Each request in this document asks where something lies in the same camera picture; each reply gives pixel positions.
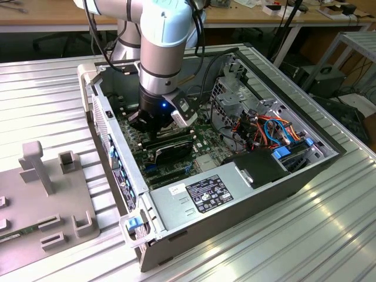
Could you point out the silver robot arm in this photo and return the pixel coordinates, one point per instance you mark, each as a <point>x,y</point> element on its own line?
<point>158,58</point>

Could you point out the black RAM slot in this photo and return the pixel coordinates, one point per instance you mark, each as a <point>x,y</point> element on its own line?
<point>176,135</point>
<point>176,141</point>
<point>126,113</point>
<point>129,107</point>

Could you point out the black expansion card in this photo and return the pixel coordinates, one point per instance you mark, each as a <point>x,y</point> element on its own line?
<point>176,149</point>

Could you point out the green motherboard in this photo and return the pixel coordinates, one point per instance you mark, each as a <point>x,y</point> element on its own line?
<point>205,138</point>

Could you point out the silver chipset heatsink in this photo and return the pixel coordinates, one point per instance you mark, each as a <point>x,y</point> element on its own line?
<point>205,161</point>

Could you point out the silver metal drive cage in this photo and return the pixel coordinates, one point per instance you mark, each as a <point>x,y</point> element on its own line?
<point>232,100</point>

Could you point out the silver power supply unit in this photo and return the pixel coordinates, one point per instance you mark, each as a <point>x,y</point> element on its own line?
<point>176,208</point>

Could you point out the black plastic shroud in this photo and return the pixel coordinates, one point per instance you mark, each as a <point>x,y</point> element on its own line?
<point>258,167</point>

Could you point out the wooden desk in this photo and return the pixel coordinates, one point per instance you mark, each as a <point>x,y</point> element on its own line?
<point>249,16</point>
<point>29,16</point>

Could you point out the hard disk in blue carrier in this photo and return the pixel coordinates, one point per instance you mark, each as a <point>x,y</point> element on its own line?
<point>281,154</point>

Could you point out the open grey PC case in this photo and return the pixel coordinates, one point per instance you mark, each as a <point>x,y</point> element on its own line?
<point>235,232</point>

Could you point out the white box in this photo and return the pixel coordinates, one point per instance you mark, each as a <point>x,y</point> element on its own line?
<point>273,11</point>

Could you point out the grey parts rack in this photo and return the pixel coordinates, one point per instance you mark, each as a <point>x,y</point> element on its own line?
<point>29,205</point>

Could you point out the black pole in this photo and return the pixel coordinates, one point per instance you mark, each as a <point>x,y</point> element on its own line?
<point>290,16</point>

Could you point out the green RAM stick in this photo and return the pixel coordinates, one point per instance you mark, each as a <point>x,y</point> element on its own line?
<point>11,236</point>

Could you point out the black flat panel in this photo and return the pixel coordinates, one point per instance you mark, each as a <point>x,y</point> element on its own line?
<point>346,117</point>

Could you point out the brown cardboard box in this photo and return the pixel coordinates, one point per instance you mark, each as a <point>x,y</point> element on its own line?
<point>329,12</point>

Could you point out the small black device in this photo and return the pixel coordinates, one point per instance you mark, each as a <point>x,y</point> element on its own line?
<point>349,9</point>

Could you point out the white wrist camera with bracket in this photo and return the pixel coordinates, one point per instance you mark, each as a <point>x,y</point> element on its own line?
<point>184,117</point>

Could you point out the grey metal frame table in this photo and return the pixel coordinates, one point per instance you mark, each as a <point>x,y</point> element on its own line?
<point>361,41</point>

